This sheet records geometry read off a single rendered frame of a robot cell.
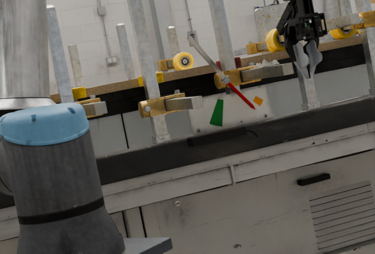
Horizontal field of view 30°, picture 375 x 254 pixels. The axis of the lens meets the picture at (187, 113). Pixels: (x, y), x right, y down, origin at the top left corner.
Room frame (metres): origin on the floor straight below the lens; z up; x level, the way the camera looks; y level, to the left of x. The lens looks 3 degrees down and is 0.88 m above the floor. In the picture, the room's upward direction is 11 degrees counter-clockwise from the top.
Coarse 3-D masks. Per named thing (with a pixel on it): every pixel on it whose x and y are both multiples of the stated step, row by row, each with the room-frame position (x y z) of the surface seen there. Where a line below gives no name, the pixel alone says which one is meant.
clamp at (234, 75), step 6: (252, 66) 2.13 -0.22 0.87; (222, 72) 2.12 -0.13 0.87; (228, 72) 2.10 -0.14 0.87; (234, 72) 2.11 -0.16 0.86; (240, 72) 2.12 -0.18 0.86; (216, 78) 2.12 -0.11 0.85; (234, 78) 2.11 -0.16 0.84; (240, 78) 2.11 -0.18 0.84; (216, 84) 2.13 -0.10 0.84; (222, 84) 2.10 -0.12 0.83; (234, 84) 2.11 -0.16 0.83; (240, 84) 2.11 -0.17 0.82
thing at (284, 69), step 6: (270, 66) 1.91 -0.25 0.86; (276, 66) 1.87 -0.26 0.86; (282, 66) 1.84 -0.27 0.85; (288, 66) 1.84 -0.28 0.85; (246, 72) 2.07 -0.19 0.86; (252, 72) 2.03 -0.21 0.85; (258, 72) 1.99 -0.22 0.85; (264, 72) 1.95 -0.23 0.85; (270, 72) 1.91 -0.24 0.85; (276, 72) 1.87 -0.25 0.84; (282, 72) 1.84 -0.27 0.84; (288, 72) 1.84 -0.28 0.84; (246, 78) 2.08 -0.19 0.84; (252, 78) 2.04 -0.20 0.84; (258, 78) 1.99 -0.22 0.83
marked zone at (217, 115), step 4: (220, 100) 2.09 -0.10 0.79; (216, 104) 2.09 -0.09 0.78; (220, 104) 2.09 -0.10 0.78; (216, 108) 2.09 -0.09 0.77; (220, 108) 2.09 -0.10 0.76; (216, 112) 2.09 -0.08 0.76; (220, 112) 2.09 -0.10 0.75; (212, 116) 2.08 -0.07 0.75; (216, 116) 2.09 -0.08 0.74; (220, 116) 2.09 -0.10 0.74; (212, 120) 2.08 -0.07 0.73; (216, 120) 2.08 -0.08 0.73; (220, 120) 2.09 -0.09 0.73; (216, 124) 2.08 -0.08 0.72; (220, 124) 2.09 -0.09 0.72
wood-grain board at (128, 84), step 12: (360, 36) 2.47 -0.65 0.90; (324, 48) 2.43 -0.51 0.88; (336, 48) 2.44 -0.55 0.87; (252, 60) 2.35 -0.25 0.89; (180, 72) 2.27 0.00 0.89; (192, 72) 2.28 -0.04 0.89; (204, 72) 2.30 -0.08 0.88; (108, 84) 2.20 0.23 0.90; (120, 84) 2.21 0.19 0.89; (132, 84) 2.22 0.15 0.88
